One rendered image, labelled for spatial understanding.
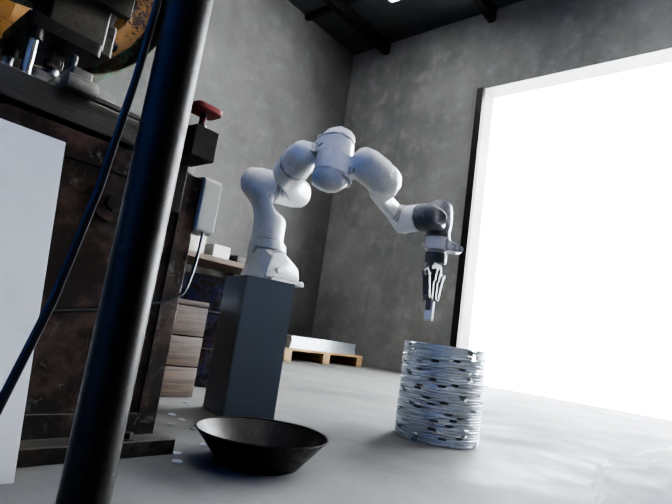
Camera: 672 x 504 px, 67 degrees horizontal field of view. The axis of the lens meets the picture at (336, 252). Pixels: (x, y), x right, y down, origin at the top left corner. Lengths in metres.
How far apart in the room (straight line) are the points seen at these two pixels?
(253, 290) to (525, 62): 5.04
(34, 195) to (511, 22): 6.01
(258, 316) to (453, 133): 4.86
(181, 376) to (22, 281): 1.05
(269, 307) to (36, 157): 0.88
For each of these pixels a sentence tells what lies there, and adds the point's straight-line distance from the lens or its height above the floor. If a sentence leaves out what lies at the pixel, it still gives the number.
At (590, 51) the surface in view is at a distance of 6.04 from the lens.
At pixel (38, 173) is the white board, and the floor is 0.51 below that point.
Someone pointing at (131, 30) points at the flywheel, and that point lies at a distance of 1.98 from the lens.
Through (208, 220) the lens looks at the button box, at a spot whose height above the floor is 0.53.
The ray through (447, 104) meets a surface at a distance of 6.46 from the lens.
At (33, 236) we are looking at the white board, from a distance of 1.04.
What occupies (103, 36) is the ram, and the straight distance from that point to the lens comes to 1.44.
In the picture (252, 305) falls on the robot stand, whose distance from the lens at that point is 1.66.
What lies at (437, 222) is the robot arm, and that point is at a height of 0.72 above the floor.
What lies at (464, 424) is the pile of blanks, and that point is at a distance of 1.84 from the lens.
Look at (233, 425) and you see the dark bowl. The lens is 1.33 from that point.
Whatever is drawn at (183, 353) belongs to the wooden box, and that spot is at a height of 0.16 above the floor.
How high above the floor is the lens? 0.30
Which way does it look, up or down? 9 degrees up
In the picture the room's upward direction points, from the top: 8 degrees clockwise
